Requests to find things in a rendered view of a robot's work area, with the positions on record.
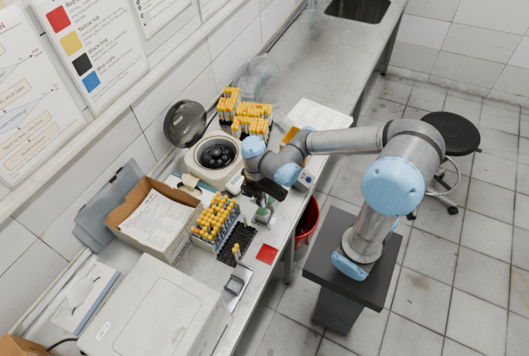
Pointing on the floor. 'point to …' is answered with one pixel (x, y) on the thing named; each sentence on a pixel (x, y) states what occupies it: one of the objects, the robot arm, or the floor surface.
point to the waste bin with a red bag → (310, 220)
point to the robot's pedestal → (336, 311)
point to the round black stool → (464, 145)
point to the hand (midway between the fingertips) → (264, 205)
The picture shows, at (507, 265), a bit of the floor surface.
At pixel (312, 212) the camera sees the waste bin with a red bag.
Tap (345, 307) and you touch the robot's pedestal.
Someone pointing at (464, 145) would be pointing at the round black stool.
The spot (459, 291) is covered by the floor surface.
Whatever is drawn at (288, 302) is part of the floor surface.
